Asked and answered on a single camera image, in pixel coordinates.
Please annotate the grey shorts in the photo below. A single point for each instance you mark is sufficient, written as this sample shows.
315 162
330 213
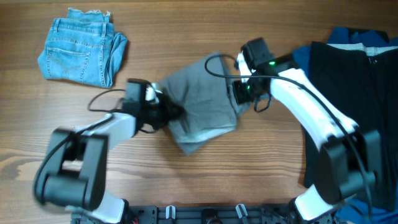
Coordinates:
210 106

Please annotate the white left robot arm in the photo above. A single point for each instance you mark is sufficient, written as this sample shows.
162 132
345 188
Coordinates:
73 172

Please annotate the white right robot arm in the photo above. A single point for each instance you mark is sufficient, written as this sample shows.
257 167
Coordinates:
349 161

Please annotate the black garment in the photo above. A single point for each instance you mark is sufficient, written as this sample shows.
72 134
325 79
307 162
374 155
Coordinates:
363 87

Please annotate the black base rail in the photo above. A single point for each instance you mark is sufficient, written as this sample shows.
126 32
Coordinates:
264 214

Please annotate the teal blue garment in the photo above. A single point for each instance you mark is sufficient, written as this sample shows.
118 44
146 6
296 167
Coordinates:
370 41

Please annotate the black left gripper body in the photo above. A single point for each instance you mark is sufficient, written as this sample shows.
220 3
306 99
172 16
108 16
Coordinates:
161 113

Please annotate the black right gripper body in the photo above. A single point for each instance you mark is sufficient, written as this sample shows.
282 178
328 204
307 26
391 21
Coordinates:
245 92

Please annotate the light blue denim jeans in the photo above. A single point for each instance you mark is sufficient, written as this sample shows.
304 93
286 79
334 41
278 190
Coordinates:
83 47

